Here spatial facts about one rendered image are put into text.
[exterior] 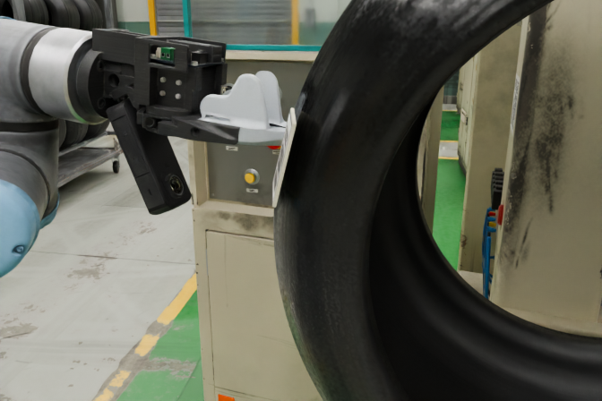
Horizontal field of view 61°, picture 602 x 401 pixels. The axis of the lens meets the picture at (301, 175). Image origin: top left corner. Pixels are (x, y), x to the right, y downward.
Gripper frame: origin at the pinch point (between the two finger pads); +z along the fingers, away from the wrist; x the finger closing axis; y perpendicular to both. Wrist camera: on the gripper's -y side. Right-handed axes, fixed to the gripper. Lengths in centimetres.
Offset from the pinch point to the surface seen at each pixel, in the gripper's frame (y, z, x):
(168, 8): -25, -543, 810
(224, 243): -45, -34, 59
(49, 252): -148, -205, 174
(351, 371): -12.4, 10.4, -11.5
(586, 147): -0.8, 28.6, 26.4
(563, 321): -23.8, 31.7, 25.1
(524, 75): 6.4, 19.8, 26.7
